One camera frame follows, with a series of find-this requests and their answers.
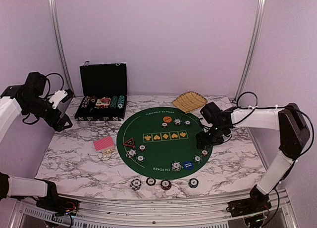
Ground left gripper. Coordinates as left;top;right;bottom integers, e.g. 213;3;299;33
24;96;72;132

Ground hundred chip front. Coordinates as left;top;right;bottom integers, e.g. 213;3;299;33
146;177;156;186

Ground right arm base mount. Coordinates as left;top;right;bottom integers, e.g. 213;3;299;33
226;198;272;217

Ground blue ten chip stack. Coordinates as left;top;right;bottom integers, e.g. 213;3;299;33
130;179;142;191

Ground blue-tan chip row in case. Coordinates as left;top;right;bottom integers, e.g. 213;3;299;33
81;96;91;108

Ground teal chip row in case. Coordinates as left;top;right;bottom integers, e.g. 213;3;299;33
117;95;125;109

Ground green fifty chip stack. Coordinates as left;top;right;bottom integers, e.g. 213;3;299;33
188;178;199;188

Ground woven bamboo tray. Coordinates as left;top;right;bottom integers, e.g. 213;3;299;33
172;91;208;114

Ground black poker chip case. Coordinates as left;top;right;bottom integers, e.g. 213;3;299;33
74;63;127;121

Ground blue small blind button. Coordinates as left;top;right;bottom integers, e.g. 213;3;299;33
183;161;194;170

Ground placed ten chips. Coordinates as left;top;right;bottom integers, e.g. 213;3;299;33
126;149;137;158
171;161;182;172
173;118;181;125

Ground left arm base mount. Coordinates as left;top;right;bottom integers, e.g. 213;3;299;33
36;197;79;216

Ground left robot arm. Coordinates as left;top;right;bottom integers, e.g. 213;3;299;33
0;72;73;211

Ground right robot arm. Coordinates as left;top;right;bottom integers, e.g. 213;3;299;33
196;102;314;212

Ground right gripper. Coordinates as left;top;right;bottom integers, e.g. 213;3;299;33
196;124;228;149

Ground aluminium frame post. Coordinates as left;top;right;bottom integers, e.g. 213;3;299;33
48;0;74;91
234;0;266;100

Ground card deck in case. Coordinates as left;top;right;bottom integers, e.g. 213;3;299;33
95;97;111;108

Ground round green poker mat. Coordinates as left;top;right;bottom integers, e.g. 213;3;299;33
116;107;212;180

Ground orange hundred chip stack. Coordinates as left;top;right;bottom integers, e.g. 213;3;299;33
160;180;171;190

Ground placed fifty chip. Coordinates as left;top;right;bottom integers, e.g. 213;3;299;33
136;155;146;163
184;120;191;126
193;155;202;164

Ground left aluminium frame post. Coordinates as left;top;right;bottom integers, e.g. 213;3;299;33
48;0;74;91

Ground right aluminium frame post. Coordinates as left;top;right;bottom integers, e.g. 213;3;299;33
234;0;266;100

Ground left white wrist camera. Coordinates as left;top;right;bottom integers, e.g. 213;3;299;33
49;89;74;109

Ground orange big blind button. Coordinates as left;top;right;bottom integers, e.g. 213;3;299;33
163;116;172;123

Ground triangular all-in button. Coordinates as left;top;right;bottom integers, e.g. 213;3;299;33
123;137;135;148

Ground orange-black chip row in case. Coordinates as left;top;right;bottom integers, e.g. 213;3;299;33
91;96;97;103

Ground front aluminium rail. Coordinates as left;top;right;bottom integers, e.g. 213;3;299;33
7;189;298;228

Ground red-backed playing card deck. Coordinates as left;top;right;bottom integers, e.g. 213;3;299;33
93;136;116;156

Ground placed hundred chip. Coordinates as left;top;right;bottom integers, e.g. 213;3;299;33
201;150;209;156
138;144;147;151
161;122;168;128

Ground green chip row in case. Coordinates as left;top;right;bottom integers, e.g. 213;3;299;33
109;96;118;109

